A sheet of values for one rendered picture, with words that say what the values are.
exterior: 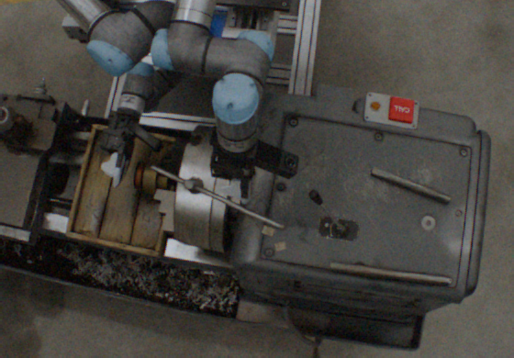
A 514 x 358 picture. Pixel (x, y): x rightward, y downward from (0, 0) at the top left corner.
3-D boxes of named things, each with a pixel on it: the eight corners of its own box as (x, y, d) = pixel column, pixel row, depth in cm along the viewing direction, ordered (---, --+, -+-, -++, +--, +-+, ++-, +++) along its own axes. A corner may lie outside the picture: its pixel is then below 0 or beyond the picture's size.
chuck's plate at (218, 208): (252, 139, 184) (240, 124, 153) (233, 249, 183) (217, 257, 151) (240, 137, 184) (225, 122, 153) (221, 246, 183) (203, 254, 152)
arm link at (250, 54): (217, 20, 117) (201, 66, 112) (277, 31, 116) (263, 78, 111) (219, 47, 124) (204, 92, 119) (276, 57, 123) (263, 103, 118)
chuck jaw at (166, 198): (196, 195, 165) (187, 240, 162) (199, 200, 170) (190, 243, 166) (155, 187, 166) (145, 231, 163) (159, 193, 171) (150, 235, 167)
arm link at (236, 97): (263, 72, 109) (251, 113, 105) (263, 107, 119) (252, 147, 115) (218, 63, 110) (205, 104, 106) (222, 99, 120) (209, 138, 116)
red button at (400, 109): (413, 103, 155) (414, 99, 153) (411, 125, 153) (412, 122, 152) (390, 98, 156) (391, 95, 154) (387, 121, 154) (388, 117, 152)
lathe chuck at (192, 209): (240, 137, 184) (225, 122, 153) (221, 246, 183) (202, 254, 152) (209, 131, 185) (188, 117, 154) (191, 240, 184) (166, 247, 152)
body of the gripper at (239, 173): (219, 147, 134) (216, 116, 123) (261, 154, 133) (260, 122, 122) (211, 180, 130) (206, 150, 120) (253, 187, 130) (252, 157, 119)
